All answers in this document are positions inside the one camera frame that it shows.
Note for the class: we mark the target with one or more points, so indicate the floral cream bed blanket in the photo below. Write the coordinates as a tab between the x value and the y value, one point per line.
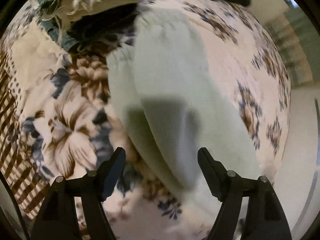
57	117

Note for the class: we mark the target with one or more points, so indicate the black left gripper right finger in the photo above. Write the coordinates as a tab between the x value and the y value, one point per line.
265	217

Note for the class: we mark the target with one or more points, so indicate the green plaid curtain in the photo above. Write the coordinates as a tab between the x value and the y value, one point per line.
296	40

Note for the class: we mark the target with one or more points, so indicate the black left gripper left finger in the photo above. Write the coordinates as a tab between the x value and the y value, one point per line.
57	217

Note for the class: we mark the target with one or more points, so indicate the light blue sweatpants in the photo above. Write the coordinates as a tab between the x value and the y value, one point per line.
162	93

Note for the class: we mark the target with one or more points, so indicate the frayed blue denim jeans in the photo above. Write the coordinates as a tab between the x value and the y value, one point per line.
75	7

